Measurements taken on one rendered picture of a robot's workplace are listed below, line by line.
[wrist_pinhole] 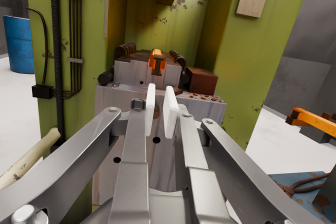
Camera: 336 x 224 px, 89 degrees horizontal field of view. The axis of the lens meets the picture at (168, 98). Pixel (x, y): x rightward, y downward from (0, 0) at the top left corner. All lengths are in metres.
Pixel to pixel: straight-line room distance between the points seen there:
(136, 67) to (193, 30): 0.56
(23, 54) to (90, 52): 3.41
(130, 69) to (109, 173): 0.35
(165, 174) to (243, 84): 0.46
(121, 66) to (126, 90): 0.09
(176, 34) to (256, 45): 0.44
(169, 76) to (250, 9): 0.37
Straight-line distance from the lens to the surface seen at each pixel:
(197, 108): 0.51
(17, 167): 0.70
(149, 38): 1.00
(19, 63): 4.14
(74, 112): 0.79
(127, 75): 0.53
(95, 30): 0.69
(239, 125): 0.84
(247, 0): 0.71
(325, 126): 0.57
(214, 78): 0.56
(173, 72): 0.53
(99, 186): 0.69
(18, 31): 4.03
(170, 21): 1.00
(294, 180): 0.82
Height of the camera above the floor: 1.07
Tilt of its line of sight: 19 degrees down
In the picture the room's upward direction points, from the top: 10 degrees clockwise
